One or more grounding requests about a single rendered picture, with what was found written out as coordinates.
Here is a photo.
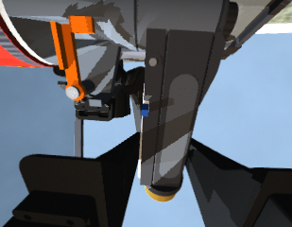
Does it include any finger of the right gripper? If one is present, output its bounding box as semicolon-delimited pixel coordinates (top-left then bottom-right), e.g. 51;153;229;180
58;81;112;113

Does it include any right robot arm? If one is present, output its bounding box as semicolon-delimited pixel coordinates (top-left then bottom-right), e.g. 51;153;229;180
53;64;145;132

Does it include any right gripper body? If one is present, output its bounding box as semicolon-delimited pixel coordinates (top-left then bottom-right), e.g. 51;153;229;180
76;61;124;122

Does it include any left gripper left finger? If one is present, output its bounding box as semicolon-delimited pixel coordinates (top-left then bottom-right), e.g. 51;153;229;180
19;131;141;227

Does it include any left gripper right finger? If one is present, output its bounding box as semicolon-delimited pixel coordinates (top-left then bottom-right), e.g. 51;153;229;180
185;138;292;227

